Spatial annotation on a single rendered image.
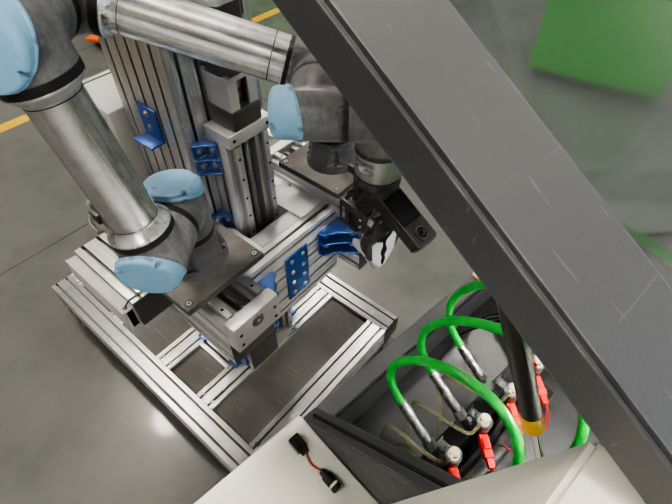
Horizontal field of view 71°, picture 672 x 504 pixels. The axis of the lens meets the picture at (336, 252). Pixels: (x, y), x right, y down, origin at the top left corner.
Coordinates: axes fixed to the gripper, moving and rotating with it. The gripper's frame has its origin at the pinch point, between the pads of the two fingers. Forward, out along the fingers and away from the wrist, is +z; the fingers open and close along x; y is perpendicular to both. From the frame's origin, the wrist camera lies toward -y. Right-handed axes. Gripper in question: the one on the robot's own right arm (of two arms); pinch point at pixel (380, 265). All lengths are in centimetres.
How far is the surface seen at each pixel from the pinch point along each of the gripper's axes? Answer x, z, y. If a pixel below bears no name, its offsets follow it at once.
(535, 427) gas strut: 20.7, -25.9, -35.9
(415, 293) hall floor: -80, 121, 43
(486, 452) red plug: 7.1, 13.6, -32.1
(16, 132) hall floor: 18, 120, 324
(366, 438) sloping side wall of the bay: 20.4, 12.1, -17.7
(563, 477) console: 27, -34, -39
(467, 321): 4.7, -9.3, -20.9
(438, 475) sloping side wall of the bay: 20.3, 0.4, -30.4
